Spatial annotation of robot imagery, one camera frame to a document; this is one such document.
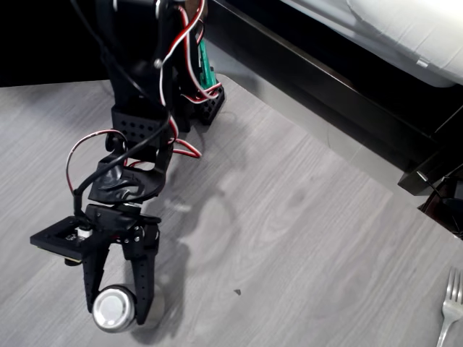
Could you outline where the shiny steel cup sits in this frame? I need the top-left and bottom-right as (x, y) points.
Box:
(92, 284), (139, 334)

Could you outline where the black perforated arm base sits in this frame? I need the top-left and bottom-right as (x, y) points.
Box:
(177, 82), (226, 133)

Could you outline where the person's hand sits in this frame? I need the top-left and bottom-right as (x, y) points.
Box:
(184, 0), (207, 16)

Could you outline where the green circuit board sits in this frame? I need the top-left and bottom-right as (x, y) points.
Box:
(197, 38), (218, 92)

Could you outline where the silver fork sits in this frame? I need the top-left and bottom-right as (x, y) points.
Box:
(436, 266), (463, 347)

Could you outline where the white mattress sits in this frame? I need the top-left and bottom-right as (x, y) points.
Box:
(280, 0), (463, 88)

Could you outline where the black gripper camera mount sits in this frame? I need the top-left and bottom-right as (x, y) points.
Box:
(30, 215), (109, 267)

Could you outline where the red white servo cable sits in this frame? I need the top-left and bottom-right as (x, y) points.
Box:
(65, 129), (126, 193)
(158, 0), (222, 160)

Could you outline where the black camera cable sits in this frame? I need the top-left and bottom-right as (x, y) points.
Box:
(69, 0), (173, 222)

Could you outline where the black bed frame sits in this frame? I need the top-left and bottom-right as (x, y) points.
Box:
(205, 0), (463, 198)

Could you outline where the dark object with cables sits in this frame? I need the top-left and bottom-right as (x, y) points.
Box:
(415, 175), (463, 240)

